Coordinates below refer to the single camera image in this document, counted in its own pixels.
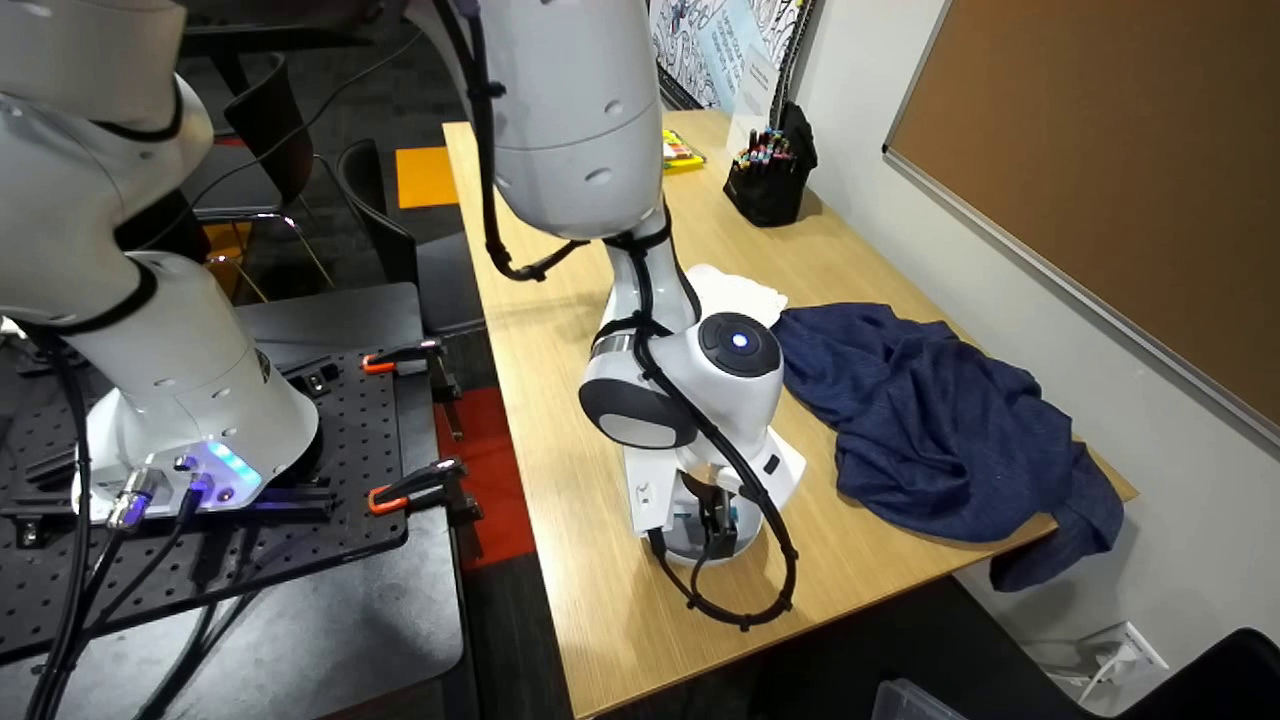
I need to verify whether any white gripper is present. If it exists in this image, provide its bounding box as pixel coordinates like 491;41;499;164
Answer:
621;432;811;560

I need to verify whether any navy blue cloth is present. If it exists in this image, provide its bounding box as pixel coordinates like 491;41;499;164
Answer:
774;301;1127;594

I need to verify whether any small yellow box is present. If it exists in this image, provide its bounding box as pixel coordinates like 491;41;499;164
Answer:
656;122;711;181

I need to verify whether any white floor power outlet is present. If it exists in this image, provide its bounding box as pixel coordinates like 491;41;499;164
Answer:
1035;614;1172;709

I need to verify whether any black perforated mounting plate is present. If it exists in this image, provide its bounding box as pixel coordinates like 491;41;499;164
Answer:
0;344;412;667

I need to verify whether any dark low chair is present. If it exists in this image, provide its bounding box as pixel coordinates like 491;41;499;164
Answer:
332;134;450;287

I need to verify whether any whiteboard with drawings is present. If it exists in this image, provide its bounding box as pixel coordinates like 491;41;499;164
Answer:
644;0;819;126

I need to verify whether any black fabric chair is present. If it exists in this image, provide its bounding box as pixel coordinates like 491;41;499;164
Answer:
1122;622;1280;720

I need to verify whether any black metal legged chair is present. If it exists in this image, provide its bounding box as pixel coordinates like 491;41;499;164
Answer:
212;49;340;293

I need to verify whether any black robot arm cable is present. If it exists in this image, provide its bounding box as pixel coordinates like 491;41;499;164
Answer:
438;0;803;634

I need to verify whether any orange handled clamp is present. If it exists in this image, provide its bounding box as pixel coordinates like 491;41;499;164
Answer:
363;454;483;522
357;334;452;385

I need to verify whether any brown corkboard with frame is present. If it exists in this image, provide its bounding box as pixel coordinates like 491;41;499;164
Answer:
880;0;1280;461

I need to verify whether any black base cable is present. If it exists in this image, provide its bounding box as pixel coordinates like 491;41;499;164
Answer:
21;464;154;720
132;477;271;720

